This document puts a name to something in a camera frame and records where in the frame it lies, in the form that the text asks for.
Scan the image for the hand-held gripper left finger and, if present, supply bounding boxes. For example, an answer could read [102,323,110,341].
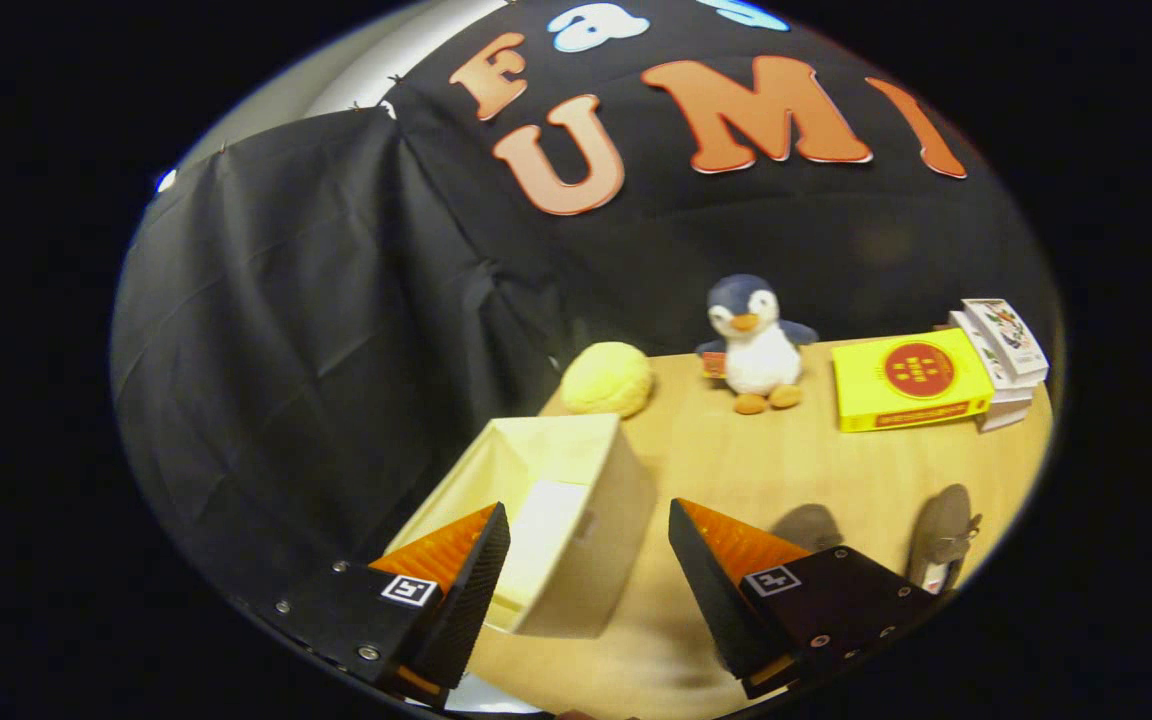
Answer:
[261,502,512,709]

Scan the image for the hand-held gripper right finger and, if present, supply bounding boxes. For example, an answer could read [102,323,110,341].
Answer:
[668,498,942,701]

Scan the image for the beige fabric storage box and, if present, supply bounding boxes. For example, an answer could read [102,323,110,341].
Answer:
[376,413,657,641]

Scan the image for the yellow round plush toy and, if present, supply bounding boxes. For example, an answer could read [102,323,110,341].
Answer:
[560,342,654,418]

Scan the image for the blue white penguin plush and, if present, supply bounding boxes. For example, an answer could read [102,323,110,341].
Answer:
[694,274,821,416]

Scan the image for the yellow book red circle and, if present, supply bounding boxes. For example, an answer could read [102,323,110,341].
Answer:
[832,327,995,434]

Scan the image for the white book pinkish spine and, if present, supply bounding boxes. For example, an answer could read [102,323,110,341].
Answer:
[976,395,1032,433]

